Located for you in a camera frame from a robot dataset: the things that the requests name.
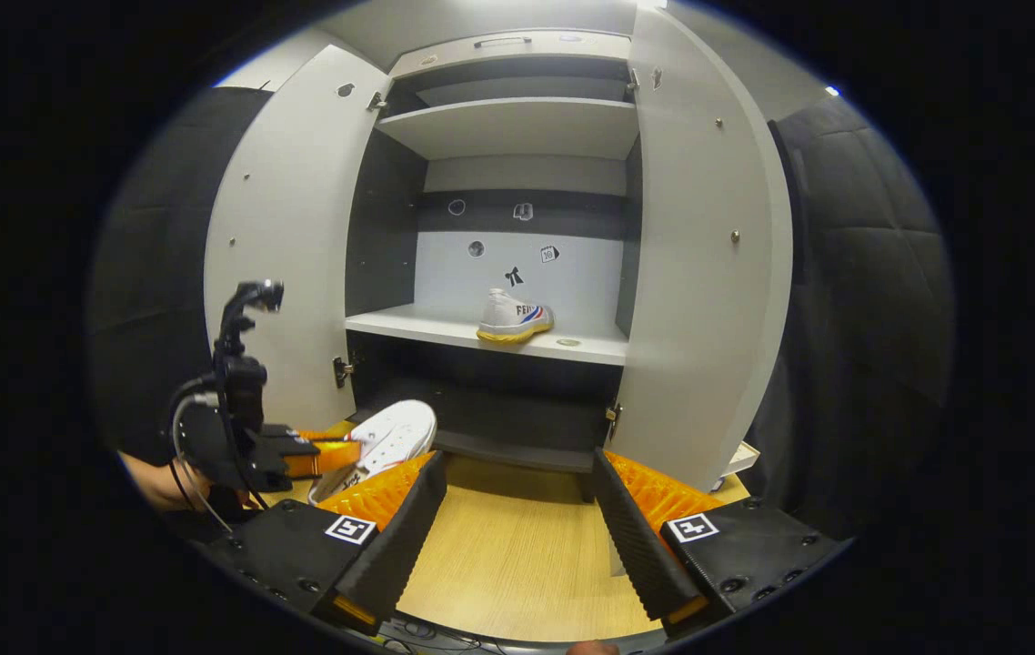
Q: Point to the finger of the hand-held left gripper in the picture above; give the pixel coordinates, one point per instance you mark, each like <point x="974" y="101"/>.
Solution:
<point x="322" y="459"/>

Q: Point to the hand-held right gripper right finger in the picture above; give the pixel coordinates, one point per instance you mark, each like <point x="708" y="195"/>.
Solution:
<point x="636" y="546"/>

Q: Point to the white shoe cabinet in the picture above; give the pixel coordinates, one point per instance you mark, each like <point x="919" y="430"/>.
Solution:
<point x="517" y="127"/>

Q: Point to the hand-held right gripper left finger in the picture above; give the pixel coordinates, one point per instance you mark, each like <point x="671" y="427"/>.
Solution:
<point x="395" y="546"/>

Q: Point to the white canvas shoe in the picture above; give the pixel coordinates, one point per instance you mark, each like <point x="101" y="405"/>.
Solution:
<point x="508" y="318"/>
<point x="399" y="432"/>

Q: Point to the black backdrop cloth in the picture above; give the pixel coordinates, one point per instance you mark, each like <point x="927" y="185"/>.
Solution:
<point x="872" y="318"/>
<point x="154" y="273"/>

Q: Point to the white cabinet door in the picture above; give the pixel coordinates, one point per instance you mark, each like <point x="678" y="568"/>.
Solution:
<point x="708" y="273"/>
<point x="290" y="227"/>

